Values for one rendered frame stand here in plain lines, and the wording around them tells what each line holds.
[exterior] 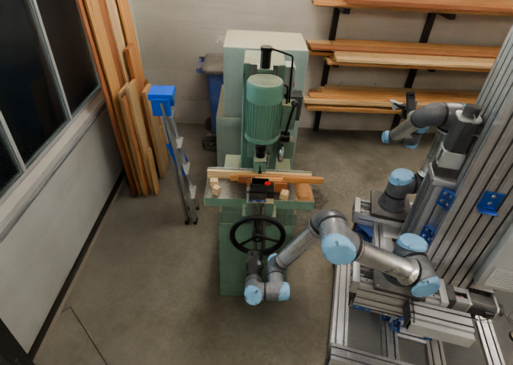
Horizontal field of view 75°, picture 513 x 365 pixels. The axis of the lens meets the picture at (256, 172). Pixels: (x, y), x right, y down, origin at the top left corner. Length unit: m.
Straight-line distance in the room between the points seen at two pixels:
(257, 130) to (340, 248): 0.73
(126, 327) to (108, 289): 0.34
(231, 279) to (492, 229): 1.49
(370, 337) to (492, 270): 0.77
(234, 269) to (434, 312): 1.15
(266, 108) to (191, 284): 1.47
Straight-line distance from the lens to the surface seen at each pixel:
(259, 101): 1.60
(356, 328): 2.27
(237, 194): 1.85
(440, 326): 1.81
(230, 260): 2.19
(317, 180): 1.97
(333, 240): 1.24
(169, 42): 4.03
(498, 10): 3.98
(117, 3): 3.23
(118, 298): 2.62
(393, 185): 1.98
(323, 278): 2.68
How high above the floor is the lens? 2.11
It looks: 37 degrees down
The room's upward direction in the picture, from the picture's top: 4 degrees clockwise
